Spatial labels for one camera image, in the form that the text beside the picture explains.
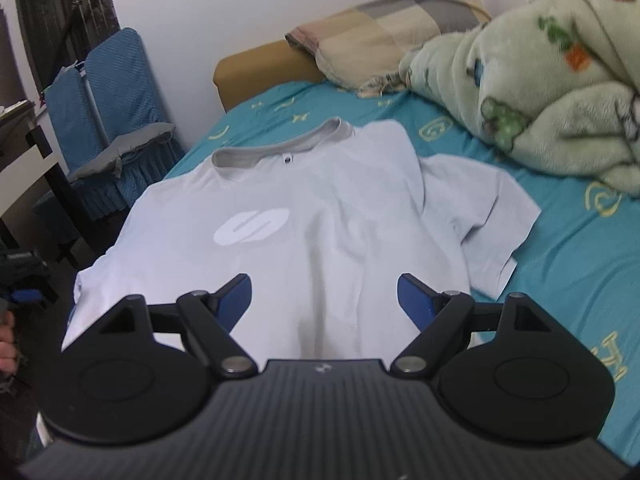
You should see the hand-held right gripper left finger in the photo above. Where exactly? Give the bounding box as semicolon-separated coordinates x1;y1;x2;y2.
92;273;259;378

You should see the plaid pillow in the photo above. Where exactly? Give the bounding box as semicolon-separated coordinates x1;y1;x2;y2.
285;0;493;93

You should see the person's left hand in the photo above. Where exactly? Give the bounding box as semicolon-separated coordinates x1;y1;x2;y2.
0;313;21;376

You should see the white t-shirt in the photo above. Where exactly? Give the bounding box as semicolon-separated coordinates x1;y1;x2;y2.
61;116;543;361

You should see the tan headboard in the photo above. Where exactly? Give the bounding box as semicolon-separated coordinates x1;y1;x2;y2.
213;37;326;113

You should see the bed with teal printed sheet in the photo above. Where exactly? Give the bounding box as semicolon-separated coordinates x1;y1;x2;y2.
160;77;640;461

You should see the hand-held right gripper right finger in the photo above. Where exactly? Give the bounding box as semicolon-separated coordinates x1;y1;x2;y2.
390;273;553;378

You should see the dark window with grille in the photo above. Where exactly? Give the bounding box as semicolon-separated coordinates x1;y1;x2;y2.
12;0;122;96

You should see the grey seat cushion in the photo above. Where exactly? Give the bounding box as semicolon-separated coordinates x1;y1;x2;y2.
69;122;176;179

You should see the green printed fleece blanket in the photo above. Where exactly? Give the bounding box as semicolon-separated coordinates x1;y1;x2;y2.
398;0;640;196

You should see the blue covered chair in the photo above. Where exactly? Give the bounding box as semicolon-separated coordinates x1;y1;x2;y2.
44;64;103;173
70;27;187;221

